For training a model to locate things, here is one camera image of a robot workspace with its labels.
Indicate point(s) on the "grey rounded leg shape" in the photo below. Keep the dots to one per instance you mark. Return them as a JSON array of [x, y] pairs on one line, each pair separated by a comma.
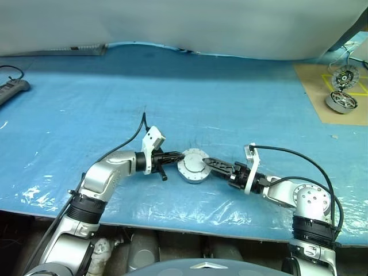
[[222, 250], [143, 250]]

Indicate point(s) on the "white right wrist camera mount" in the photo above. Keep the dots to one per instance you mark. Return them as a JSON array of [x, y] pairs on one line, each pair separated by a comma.
[[254, 164]]

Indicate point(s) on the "white backdrop sheet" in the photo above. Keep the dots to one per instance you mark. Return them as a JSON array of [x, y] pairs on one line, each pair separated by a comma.
[[172, 23]]

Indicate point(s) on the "grey robot torso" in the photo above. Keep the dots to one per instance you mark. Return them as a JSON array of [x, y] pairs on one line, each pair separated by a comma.
[[201, 270]]

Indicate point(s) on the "dark metal frame bar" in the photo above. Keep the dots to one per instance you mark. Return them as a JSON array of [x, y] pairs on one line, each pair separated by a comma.
[[348, 34]]

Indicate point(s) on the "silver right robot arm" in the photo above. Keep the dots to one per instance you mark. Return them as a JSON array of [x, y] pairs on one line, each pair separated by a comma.
[[310, 201]]

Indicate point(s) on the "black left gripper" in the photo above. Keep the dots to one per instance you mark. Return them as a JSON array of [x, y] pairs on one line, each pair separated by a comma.
[[157, 161]]

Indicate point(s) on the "small white scrap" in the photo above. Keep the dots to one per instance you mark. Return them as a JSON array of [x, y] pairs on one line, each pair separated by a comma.
[[334, 137]]

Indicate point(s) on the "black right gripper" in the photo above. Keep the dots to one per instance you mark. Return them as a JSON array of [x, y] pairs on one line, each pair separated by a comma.
[[238, 178]]

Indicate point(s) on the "blue plastic table cover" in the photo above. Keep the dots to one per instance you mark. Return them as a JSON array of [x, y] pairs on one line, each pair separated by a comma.
[[86, 115]]

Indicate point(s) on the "dark grey power strip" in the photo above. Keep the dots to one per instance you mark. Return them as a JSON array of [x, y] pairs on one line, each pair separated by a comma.
[[17, 86]]

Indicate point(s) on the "spoked metal rotor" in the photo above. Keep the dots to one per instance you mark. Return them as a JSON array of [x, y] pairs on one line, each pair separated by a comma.
[[335, 97]]

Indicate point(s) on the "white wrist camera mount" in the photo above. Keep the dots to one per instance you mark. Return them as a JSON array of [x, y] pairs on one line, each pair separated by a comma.
[[254, 164], [149, 138]]

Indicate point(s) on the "brown cardboard sheet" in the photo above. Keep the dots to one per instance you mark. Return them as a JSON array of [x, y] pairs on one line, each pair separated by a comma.
[[316, 97]]

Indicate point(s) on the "round finned motor lid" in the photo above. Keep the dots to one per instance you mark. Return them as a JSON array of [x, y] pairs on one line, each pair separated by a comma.
[[352, 76], [194, 165]]

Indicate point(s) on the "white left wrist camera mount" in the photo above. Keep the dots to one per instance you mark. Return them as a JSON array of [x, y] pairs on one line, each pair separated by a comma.
[[149, 138]]

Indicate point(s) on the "white crumpled cloth wrap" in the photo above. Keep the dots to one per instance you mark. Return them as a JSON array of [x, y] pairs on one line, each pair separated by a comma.
[[102, 253]]

